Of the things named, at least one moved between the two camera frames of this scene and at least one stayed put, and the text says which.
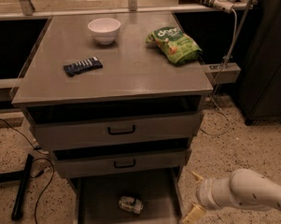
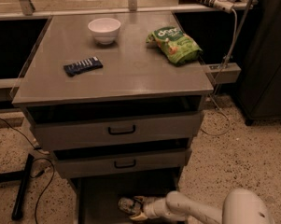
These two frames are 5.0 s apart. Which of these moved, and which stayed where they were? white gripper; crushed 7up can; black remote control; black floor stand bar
Moved: white gripper
Stayed: black remote control; black floor stand bar; crushed 7up can
